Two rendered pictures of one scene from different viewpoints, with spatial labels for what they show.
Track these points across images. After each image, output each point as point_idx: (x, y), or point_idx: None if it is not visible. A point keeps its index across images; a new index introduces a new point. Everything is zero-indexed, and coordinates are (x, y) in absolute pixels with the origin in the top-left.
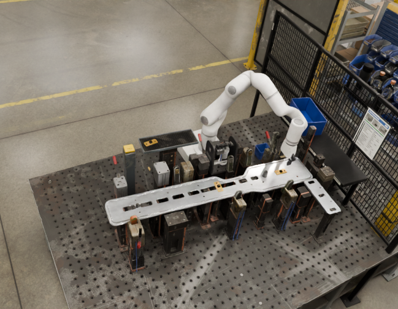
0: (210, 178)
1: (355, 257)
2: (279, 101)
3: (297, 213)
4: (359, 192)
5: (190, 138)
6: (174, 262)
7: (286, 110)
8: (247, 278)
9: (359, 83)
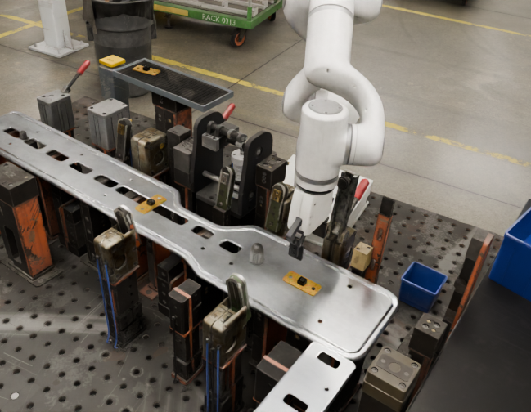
0: (165, 187)
1: None
2: (321, 31)
3: None
4: None
5: (203, 98)
6: (0, 279)
7: (321, 61)
8: (9, 410)
9: None
